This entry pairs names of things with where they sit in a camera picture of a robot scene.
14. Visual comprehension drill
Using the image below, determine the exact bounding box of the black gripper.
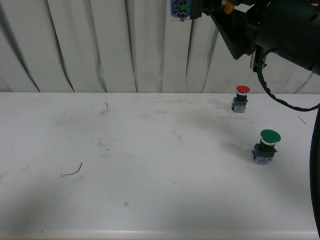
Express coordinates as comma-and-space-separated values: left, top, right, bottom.
202, 0, 320, 73

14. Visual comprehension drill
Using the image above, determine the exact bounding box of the white curtain backdrop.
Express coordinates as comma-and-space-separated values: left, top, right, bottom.
0, 0, 320, 95

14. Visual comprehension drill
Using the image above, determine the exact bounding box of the black coiled cable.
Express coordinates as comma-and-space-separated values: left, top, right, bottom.
256, 47, 320, 111

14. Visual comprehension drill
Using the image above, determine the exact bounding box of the red push button switch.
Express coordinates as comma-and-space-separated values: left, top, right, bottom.
231, 85, 251, 113

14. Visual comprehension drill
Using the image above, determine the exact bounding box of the green push button switch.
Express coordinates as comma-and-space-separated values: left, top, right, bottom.
252, 129, 281, 165

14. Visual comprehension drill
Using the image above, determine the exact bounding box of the small wire scrap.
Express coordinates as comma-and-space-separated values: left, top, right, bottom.
60, 162, 83, 177

